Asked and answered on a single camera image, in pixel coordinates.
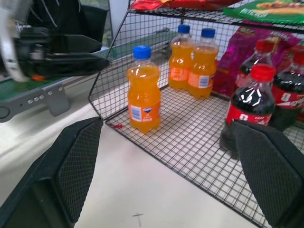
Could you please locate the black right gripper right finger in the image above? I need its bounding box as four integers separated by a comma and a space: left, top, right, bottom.
231, 119, 304, 228

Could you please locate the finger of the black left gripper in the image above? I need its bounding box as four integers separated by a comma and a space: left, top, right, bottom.
46, 54, 109, 77
48, 34, 102, 56

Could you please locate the black wire rack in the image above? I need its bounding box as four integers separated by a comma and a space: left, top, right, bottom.
88, 0, 304, 228

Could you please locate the red snack bag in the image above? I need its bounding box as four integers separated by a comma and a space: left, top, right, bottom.
130, 0, 168, 10
163, 0, 243, 9

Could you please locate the purple snack bag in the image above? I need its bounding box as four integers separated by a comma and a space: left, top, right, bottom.
215, 26, 303, 99

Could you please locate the cola bottle red cap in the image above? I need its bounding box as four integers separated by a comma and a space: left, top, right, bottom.
237, 39, 274, 89
218, 64, 276, 160
270, 52, 304, 132

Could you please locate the green snack bag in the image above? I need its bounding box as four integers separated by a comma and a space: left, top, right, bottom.
222, 0, 304, 26

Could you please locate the grey conveyor with green belt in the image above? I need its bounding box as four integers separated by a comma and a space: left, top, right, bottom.
0, 27, 178, 123

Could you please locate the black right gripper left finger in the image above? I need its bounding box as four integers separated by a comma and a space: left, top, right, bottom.
0, 116, 104, 228

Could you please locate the orange soda bottle blue cap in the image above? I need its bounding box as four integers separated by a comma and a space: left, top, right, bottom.
168, 24, 194, 91
188, 28, 219, 99
127, 45, 162, 134

